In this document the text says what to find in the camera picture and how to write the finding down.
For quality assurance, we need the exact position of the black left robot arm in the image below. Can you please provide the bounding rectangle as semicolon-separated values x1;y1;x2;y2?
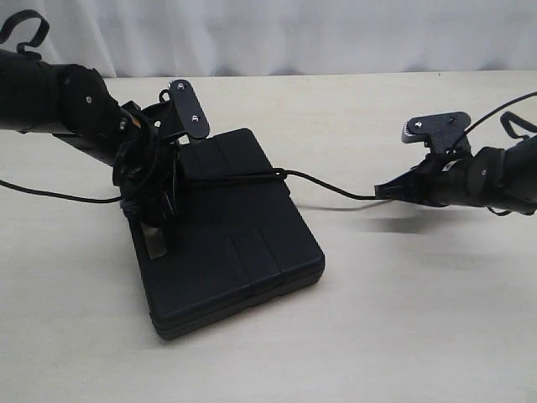
1;51;185;228

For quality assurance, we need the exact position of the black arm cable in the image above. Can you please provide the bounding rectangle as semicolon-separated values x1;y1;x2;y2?
0;8;177;206
452;90;537;144

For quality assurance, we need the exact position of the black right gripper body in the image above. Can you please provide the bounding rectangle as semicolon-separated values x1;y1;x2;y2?
373;138;473;207

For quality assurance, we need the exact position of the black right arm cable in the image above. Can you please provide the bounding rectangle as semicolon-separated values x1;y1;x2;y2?
452;90;537;144

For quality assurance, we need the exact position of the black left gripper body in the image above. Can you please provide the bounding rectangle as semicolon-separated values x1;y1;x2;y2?
112;99;186;241

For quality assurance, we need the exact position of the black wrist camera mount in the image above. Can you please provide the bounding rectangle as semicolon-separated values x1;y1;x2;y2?
401;112;471;154
168;79;211;143

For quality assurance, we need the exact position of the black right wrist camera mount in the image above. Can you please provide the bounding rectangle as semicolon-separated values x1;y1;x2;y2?
401;112;471;154

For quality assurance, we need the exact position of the black plastic case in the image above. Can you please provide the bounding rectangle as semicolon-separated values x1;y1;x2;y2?
125;128;326;341

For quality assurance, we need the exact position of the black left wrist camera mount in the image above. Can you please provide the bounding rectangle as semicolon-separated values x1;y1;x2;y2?
168;79;211;143

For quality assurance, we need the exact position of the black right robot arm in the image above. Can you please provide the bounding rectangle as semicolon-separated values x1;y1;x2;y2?
374;137;536;216

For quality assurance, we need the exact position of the white backdrop curtain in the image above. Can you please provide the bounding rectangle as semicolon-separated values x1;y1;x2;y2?
1;1;536;77

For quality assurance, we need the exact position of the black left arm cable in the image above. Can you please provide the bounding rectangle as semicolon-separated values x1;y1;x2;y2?
0;8;177;206

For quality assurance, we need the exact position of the black cord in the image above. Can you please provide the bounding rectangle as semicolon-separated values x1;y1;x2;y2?
119;167;378;219

